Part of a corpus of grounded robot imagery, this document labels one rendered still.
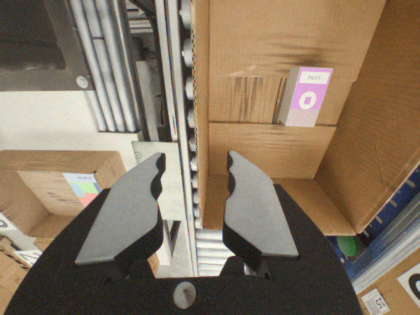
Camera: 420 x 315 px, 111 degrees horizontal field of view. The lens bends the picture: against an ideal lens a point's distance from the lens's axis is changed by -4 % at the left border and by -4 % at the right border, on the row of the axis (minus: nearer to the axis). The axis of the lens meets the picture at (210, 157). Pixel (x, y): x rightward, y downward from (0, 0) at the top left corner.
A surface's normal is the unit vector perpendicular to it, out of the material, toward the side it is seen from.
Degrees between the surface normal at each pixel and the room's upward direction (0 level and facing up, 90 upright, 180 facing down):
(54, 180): 2
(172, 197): 0
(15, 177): 88
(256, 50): 2
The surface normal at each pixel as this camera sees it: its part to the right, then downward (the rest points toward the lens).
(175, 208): -0.06, 0.51
